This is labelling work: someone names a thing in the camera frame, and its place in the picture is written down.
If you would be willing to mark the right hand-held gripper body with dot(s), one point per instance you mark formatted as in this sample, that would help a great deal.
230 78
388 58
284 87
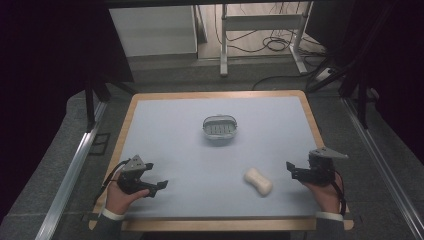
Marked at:
320 170

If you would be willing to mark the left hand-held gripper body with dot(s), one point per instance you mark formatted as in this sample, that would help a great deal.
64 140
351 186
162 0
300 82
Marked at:
133 175

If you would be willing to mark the person's left hand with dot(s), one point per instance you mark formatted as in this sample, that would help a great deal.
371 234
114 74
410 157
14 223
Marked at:
121 200

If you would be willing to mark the person's right hand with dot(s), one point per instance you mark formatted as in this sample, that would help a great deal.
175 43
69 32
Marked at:
325 198

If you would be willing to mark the cream soap bar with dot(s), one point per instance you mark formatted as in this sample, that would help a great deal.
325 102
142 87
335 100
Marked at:
258 181

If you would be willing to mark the light blue table mat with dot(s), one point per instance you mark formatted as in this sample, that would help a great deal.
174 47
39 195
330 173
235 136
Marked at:
200 166

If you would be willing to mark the grey soap dish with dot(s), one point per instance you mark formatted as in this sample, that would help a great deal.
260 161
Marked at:
220 127

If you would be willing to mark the black metal stand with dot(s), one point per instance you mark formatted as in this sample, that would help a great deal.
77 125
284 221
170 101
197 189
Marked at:
356 90
91 100

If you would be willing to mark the white power strip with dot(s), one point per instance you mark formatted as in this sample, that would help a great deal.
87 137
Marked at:
325 75

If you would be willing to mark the black curtain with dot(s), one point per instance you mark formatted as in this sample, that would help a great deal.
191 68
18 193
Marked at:
393 66
43 83

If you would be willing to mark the white cabinet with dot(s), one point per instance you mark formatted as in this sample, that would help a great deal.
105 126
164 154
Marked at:
153 30

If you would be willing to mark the small black frame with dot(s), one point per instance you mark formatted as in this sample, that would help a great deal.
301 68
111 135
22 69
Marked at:
100 144

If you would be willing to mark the aluminium rail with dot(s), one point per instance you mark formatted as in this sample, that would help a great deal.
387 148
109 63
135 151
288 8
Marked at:
383 166
71 173

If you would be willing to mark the white metal desk frame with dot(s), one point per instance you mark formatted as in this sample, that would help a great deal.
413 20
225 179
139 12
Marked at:
263 23

